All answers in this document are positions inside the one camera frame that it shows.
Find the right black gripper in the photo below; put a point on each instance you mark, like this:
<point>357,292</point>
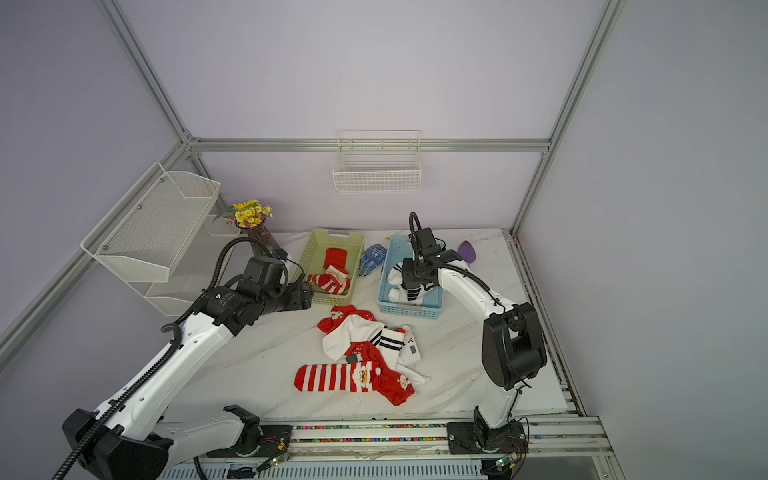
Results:
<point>409,271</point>

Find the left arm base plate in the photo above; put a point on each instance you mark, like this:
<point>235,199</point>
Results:
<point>272,440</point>

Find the white two-tier mesh shelf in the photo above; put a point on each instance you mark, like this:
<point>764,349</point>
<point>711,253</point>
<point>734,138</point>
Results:
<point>162,239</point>

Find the red snowflake sock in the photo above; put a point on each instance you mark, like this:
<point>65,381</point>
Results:
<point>335,263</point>

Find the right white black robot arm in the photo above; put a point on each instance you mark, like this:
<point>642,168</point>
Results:
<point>513,349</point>

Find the red santa sock upper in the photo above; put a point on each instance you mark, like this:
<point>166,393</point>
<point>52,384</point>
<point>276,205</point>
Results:
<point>338,314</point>

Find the dark glass vase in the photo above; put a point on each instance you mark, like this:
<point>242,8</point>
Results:
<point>262,234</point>

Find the yellow flower bouquet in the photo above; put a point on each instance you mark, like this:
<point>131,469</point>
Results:
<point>247,215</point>

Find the red white striped santa sock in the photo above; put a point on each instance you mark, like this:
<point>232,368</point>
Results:
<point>353,377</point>

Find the white grey sport sock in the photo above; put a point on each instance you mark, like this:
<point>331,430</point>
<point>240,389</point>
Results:
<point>396,283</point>

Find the blue dotted work glove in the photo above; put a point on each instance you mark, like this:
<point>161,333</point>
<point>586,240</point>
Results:
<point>372,259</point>

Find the white wire wall basket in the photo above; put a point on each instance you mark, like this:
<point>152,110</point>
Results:
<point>377,161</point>

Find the purple trowel pink handle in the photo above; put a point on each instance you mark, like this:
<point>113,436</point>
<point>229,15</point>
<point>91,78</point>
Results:
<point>467,252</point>

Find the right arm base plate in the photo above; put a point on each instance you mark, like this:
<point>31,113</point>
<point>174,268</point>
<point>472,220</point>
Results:
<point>465,438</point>

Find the white sock black stripes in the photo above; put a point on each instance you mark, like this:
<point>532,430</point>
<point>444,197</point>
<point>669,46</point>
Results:
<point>399,350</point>

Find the white sock black bands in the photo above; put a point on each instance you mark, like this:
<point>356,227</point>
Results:
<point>412,301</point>

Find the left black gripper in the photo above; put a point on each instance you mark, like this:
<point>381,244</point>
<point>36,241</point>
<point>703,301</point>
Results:
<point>301,296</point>

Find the blue plastic basket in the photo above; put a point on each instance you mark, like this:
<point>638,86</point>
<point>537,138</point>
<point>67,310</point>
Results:
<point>399,249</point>

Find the green plastic basket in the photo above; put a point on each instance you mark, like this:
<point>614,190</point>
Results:
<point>313,256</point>

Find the aluminium rail bench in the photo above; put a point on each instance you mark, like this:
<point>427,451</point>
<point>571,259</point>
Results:
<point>410,449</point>

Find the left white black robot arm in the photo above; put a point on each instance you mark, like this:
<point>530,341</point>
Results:
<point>125,437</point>

